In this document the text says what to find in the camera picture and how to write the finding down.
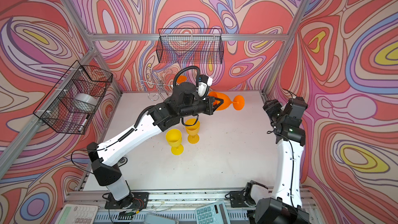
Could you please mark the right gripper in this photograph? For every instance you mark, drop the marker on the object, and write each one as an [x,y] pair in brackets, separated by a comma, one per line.
[270,107]

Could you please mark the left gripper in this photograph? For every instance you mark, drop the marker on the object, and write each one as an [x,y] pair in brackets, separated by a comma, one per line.
[210,108]

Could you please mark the orange wine glass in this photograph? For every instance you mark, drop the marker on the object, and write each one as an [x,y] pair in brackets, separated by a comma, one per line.
[181,79]
[238,102]

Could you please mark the dark yellow wine glass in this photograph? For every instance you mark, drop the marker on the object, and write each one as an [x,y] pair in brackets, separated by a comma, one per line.
[192,129]

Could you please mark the light yellow wine glass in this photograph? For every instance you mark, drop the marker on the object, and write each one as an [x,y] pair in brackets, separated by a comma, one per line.
[174,139]

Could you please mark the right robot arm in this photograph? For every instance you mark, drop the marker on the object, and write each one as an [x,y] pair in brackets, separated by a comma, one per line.
[284,205]

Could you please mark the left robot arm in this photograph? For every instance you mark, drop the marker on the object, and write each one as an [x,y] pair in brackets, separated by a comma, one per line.
[189,98]

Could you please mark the chrome wine glass rack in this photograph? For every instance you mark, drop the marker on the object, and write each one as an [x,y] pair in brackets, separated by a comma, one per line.
[157,84]

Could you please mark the teal calculator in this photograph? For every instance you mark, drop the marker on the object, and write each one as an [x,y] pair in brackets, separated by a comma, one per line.
[214,213]

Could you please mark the grey black stapler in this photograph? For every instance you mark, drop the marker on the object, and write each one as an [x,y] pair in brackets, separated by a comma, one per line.
[122,161]

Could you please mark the grey box at front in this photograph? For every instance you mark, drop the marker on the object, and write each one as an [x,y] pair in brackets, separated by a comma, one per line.
[156,219]

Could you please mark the black marker pen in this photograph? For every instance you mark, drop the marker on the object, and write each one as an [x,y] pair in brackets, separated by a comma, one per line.
[82,128]

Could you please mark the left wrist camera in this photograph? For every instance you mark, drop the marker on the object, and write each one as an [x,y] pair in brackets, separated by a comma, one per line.
[204,84]

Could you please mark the back black wire basket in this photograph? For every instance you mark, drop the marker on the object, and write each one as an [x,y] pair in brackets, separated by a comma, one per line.
[190,46]

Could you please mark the black wire basket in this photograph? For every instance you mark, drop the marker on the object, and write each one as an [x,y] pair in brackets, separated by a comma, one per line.
[190,46]
[83,88]

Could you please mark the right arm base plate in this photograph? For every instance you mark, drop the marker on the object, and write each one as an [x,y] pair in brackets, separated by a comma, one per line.
[238,199]

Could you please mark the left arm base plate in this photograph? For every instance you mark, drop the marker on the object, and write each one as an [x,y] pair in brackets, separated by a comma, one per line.
[137,201]

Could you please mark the left black wire basket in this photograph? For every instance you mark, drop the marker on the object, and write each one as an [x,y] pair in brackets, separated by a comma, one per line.
[83,88]

